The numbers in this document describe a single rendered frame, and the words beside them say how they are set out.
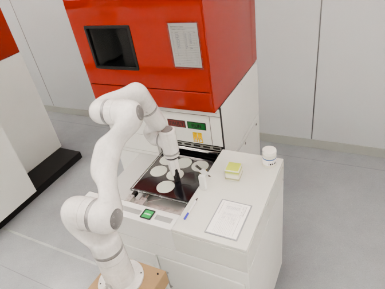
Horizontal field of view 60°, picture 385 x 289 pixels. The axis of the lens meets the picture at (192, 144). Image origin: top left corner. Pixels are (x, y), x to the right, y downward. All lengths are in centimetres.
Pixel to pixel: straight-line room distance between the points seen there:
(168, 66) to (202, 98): 24
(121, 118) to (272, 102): 235
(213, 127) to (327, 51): 154
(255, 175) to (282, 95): 172
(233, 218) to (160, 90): 78
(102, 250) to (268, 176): 87
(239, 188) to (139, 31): 91
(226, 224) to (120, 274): 48
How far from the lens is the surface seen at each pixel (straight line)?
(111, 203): 118
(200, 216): 154
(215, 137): 189
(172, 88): 178
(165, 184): 184
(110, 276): 140
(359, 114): 333
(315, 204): 296
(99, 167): 122
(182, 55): 167
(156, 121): 150
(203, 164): 192
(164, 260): 174
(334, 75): 318
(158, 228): 155
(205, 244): 147
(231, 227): 147
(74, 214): 124
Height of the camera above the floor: 207
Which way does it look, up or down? 34 degrees down
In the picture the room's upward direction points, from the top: 10 degrees counter-clockwise
